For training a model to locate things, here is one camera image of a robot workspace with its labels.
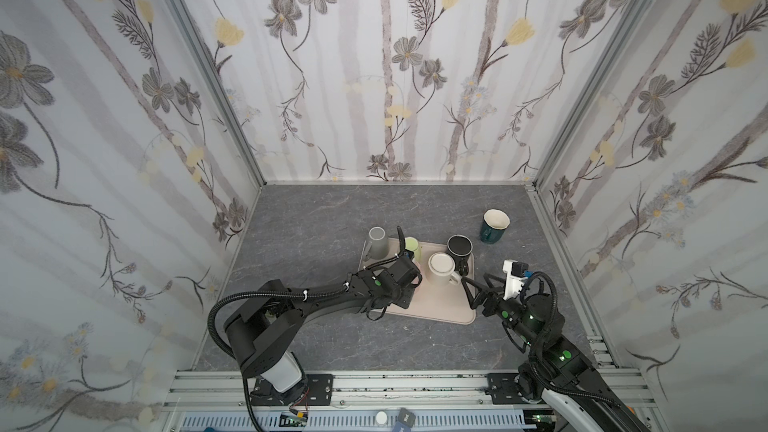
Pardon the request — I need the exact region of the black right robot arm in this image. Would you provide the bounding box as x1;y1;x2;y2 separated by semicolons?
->
461;271;647;431

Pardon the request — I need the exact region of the white mug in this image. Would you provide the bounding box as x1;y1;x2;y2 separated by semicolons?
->
427;252;461;287

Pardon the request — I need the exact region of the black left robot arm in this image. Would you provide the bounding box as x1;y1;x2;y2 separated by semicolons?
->
207;228;423;431

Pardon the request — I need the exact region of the dark green mug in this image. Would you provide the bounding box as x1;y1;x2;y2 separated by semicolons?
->
479;209;511;244

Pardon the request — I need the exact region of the light green mug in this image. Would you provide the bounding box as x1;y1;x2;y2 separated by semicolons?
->
405;237;422;264

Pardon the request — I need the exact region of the beige plastic tray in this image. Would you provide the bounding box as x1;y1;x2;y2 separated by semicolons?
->
387;242;476;325

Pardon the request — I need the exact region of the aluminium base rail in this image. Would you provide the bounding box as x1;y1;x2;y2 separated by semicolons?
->
161;335;667;432

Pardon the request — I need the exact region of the grey mug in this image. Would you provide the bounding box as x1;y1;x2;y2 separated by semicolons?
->
362;226;389;261

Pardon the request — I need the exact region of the black mug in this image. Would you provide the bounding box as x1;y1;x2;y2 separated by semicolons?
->
446;234;473;277

